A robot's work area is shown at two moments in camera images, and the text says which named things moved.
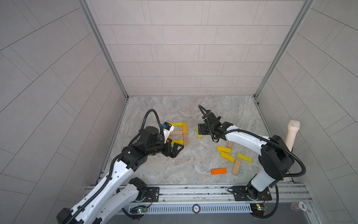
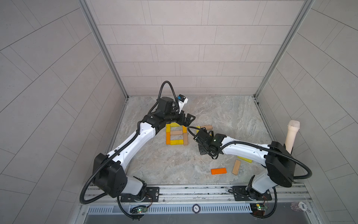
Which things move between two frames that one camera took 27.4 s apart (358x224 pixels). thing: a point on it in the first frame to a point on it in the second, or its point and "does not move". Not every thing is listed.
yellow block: (176, 124) does not move
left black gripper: (172, 153) to (185, 122)
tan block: (185, 138) does not move
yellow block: (178, 141) does not move
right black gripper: (202, 127) to (201, 151)
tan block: (176, 132) does not move
